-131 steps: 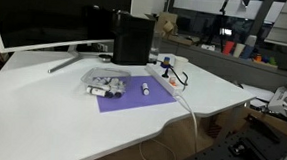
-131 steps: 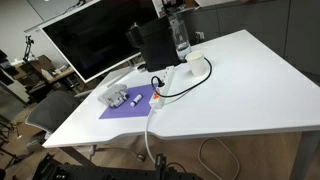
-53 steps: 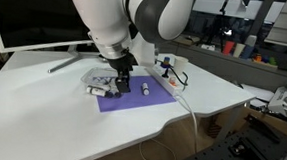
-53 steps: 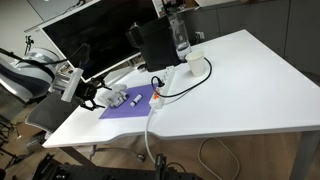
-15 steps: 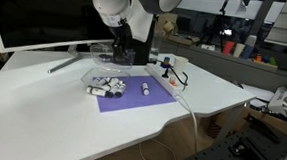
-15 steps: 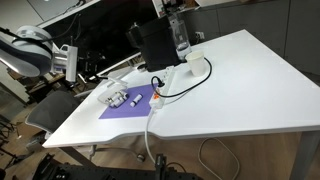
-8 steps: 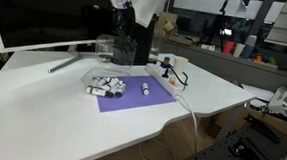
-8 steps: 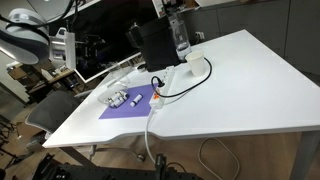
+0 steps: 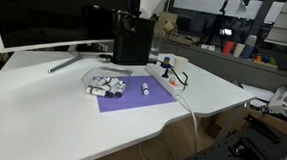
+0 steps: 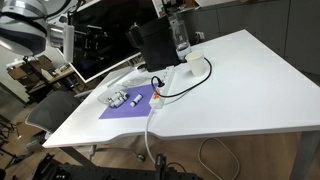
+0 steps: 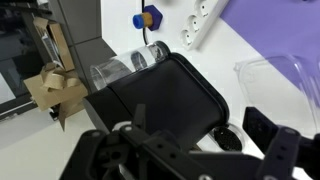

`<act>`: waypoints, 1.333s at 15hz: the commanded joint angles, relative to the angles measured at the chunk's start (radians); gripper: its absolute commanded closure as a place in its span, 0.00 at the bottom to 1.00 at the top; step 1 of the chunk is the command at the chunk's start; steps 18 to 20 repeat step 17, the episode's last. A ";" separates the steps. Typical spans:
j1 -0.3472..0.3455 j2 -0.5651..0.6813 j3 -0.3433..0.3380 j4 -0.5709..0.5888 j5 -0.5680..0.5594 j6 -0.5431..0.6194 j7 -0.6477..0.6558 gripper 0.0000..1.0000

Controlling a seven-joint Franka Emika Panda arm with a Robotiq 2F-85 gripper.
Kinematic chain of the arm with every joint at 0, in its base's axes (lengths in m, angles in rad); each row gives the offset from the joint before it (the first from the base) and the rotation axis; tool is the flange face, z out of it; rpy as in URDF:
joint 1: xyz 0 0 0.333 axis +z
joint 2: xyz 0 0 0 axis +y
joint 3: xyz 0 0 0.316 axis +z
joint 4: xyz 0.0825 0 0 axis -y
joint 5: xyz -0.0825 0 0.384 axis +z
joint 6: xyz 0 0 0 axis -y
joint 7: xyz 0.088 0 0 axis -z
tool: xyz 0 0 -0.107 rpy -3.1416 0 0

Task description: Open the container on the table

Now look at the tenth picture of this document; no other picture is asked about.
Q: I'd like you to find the black coffee machine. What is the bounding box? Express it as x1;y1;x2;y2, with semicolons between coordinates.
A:
125;14;183;73

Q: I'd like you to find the grey metal table leg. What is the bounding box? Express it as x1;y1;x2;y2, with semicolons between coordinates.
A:
289;129;320;180

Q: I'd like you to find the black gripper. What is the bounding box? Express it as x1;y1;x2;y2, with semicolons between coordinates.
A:
74;25;105;65

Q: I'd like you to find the clear plastic bottle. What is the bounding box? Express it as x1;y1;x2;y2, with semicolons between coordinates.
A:
167;13;192;63

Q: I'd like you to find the white wrist mount plate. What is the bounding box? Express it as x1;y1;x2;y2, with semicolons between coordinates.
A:
62;23;75;64

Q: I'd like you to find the clear plastic container lid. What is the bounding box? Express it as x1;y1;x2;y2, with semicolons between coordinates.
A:
124;75;152;88

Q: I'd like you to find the white paper cup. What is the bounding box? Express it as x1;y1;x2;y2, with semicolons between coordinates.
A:
184;49;207;78

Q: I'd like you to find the black power plug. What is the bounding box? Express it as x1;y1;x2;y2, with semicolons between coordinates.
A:
150;75;165;89

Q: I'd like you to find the clear plastic container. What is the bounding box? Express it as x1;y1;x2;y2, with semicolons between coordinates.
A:
96;84;129;108

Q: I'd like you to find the grey mesh office chair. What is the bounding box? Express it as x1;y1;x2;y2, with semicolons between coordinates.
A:
25;90;148;164

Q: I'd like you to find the white power strip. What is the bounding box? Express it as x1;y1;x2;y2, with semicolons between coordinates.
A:
148;65;177;110

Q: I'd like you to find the black power cable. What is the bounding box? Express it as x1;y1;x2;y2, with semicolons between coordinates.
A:
150;56;214;99

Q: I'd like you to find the white power strip cable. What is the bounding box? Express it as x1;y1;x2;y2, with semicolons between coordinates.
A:
143;105;241;180

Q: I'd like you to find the purple paper mat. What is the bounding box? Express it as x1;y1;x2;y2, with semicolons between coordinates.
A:
98;83;160;120

